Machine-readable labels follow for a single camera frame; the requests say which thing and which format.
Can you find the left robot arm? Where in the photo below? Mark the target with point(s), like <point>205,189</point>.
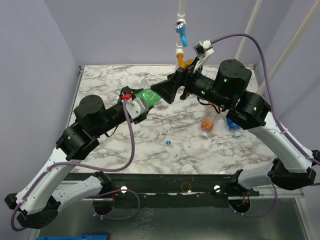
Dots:
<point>40,202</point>

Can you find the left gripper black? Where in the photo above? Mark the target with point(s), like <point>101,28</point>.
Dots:
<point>127,90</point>

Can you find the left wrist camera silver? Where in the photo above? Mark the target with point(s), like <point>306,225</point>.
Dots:
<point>136,107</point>

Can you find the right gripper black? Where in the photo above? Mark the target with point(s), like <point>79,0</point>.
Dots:
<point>181,81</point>

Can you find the aluminium extrusion rail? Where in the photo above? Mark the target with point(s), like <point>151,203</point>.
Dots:
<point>267,191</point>

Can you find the green plastic bottle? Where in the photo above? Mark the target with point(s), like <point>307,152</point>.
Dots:
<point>150,97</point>

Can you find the clear plastic bottle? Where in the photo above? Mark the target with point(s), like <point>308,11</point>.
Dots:
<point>145,85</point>

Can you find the white diagonal pole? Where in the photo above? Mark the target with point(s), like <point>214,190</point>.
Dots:
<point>302,27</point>

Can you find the white blue bottle cap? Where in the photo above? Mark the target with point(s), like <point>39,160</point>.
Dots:
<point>168,142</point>

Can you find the orange plastic bottle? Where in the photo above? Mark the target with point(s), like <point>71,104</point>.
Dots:
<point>208,121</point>

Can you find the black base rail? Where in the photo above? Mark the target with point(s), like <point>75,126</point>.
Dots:
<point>172,190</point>

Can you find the white rear pole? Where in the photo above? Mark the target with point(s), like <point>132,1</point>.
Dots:
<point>249,26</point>

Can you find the blue faucet tap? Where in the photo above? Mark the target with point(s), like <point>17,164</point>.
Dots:
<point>180,28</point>

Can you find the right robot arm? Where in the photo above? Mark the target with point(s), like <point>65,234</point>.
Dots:
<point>292,168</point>

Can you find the white pipe stand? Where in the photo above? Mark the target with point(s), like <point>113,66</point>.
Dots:
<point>180,16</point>

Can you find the yellow faucet tap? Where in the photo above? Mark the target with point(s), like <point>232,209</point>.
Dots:
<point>181,62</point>

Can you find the blue tray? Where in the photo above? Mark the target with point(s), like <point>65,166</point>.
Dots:
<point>78,237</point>

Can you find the blue label plastic bottle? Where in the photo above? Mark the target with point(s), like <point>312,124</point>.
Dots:
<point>235,129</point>

